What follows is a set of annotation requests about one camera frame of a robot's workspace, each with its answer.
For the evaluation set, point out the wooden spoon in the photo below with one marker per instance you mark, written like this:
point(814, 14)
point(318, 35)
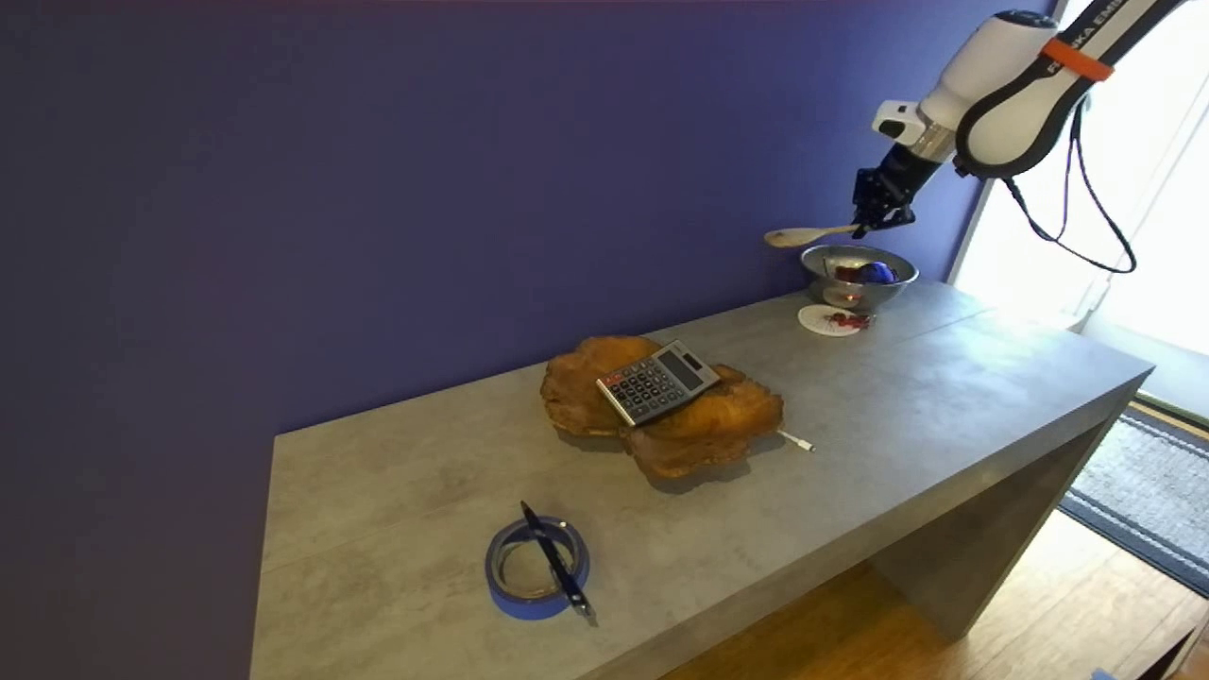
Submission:
point(795, 235)

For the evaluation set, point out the grey door mat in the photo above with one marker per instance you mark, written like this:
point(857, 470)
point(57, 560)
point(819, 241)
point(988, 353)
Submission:
point(1152, 486)

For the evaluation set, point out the blue tape roll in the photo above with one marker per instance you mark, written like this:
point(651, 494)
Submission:
point(507, 592)

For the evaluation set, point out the white round coaster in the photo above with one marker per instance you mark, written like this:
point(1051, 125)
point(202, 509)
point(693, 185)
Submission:
point(823, 324)

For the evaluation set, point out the brown wooden tray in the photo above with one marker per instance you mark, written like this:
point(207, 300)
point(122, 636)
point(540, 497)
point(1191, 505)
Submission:
point(705, 437)

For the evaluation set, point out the blue object in bowl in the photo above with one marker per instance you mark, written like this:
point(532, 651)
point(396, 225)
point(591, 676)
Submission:
point(887, 275)

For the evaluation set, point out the grey concrete table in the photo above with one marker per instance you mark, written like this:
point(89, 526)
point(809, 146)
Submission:
point(906, 402)

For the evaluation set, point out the black pen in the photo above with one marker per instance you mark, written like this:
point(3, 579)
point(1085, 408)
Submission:
point(557, 564)

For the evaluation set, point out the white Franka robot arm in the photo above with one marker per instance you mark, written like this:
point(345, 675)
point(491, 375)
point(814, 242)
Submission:
point(1007, 89)

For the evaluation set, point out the red object in bowl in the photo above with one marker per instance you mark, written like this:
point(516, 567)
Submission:
point(850, 267)

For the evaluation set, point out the grey calculator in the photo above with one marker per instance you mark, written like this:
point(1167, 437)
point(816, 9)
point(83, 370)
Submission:
point(656, 383)

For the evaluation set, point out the small white stick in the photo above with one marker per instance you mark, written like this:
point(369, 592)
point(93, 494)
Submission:
point(795, 438)

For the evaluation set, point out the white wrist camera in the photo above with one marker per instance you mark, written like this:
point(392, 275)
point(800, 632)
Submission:
point(900, 118)

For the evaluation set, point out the metal bowl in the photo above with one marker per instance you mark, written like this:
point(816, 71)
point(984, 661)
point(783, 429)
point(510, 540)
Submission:
point(847, 296)

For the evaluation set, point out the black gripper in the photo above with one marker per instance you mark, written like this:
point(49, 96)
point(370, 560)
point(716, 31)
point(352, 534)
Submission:
point(894, 180)

